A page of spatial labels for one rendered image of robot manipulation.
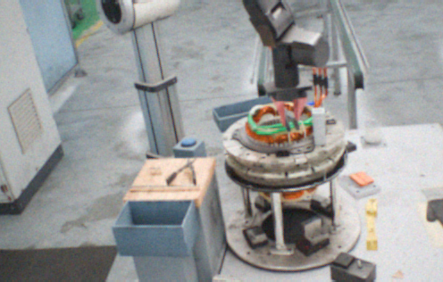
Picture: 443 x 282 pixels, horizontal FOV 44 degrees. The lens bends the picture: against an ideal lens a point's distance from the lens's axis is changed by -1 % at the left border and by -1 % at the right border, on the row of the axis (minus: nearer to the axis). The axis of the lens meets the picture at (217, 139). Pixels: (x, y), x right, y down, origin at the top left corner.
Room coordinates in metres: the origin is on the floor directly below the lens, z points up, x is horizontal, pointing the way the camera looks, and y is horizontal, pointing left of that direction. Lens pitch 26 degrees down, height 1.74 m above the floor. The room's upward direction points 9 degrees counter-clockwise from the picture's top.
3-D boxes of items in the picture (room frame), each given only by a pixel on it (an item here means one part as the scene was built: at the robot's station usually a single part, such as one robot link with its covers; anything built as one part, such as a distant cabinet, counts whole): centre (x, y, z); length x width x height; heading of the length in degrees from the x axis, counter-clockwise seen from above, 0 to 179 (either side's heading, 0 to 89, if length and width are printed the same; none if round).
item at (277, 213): (1.18, -0.12, 0.91); 0.02 x 0.02 x 0.21
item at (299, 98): (1.14, -0.17, 1.24); 0.07 x 0.07 x 0.09; 3
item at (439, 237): (1.25, -0.63, 0.78); 0.31 x 0.19 x 0.01; 170
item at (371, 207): (1.25, -0.39, 0.80); 0.22 x 0.04 x 0.03; 163
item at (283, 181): (1.30, -0.17, 1.05); 0.29 x 0.29 x 0.06
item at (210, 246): (1.20, 0.13, 0.91); 0.19 x 0.19 x 0.26; 75
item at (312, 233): (1.18, -0.22, 0.85); 0.06 x 0.04 x 0.05; 117
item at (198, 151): (1.45, 0.09, 0.91); 0.07 x 0.07 x 0.25; 60
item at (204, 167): (1.20, 0.13, 1.05); 0.20 x 0.19 x 0.02; 165
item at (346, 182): (1.46, -0.42, 0.79); 0.12 x 0.09 x 0.02; 15
